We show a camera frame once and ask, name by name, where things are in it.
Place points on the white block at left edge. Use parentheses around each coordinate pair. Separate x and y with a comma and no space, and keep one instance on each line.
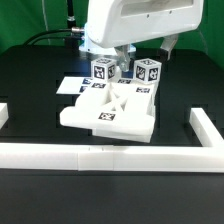
(3,114)

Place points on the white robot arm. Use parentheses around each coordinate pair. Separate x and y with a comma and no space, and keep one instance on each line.
(119,23)

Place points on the white marker sheet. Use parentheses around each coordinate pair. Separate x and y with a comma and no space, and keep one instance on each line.
(74,85)

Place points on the white chair back frame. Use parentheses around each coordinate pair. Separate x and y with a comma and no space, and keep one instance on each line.
(121,110)

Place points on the white U-shaped fence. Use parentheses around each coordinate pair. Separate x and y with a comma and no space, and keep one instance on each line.
(208,157)

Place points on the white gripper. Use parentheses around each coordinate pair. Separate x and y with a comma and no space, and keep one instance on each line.
(116,23)

